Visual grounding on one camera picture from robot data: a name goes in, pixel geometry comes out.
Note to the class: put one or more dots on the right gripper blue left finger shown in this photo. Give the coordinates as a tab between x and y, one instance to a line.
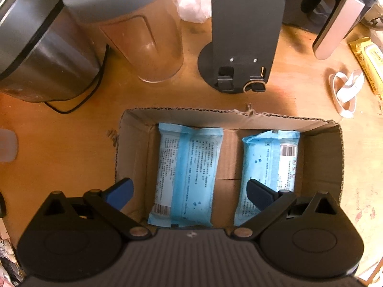
108	205

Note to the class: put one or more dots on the blue wipes pack with barcode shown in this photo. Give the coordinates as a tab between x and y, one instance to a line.
270	158

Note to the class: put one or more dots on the white elastic band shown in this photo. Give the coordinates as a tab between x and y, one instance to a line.
344	90

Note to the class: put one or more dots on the black air fryer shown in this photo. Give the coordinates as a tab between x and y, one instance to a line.
330	20

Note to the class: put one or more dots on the small translucent plastic cup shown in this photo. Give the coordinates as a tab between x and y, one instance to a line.
8	145

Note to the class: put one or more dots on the open cardboard box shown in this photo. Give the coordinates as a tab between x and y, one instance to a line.
320	163

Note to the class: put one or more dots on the black phone stand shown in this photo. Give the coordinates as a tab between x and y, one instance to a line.
244	38

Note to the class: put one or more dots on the yellow wet wipes pack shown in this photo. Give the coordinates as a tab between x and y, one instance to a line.
369	57

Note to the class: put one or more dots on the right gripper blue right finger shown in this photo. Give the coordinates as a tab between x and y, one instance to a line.
272	206

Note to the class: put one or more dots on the clear plastic jug grey lid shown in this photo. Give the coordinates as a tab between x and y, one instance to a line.
146	32

